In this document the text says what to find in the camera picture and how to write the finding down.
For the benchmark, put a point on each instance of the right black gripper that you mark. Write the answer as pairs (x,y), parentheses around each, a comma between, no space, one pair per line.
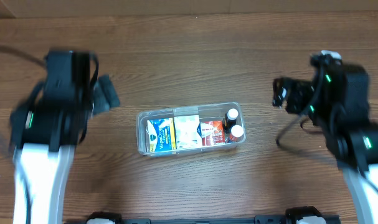
(295,87)

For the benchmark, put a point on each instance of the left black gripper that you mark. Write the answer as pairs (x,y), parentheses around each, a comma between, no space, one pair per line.
(107,102)

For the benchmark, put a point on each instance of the blue Vicks VapoDrops box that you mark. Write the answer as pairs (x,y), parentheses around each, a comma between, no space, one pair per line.
(161,135)

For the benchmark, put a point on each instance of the dark bottle white cap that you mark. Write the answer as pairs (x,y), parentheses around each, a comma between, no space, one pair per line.
(230,119)

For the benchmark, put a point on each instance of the orange bottle white cap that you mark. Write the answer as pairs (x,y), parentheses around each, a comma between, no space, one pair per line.
(236,132)

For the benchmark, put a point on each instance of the white medicine box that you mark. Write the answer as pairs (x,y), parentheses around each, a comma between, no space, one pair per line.
(188,131)

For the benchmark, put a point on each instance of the red medicine box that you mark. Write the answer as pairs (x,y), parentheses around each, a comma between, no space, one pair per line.
(212,133)

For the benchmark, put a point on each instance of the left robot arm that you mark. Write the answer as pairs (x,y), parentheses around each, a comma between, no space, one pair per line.
(47,128)

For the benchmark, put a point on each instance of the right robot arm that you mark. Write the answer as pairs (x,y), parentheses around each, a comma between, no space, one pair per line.
(337,101)

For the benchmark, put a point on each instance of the clear plastic container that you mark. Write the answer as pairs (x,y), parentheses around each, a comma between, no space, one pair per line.
(210,112)

